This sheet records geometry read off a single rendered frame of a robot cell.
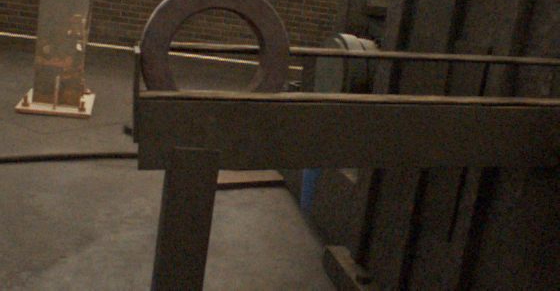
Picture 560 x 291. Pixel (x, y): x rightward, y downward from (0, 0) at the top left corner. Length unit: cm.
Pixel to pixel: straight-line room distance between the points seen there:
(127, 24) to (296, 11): 211
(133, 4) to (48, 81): 362
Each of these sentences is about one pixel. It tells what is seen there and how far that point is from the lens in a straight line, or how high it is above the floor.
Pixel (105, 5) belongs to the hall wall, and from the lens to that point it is 675.
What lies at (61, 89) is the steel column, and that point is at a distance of 325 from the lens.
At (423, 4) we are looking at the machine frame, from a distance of 145.
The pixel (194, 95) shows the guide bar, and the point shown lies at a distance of 66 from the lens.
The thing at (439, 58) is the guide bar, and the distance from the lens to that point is 86.
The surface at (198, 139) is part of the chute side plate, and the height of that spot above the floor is 58.
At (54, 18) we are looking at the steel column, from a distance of 320.
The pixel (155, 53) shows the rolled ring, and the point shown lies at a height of 67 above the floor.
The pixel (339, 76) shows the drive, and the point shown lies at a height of 53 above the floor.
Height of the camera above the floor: 75
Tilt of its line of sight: 9 degrees down
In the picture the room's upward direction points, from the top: 8 degrees clockwise
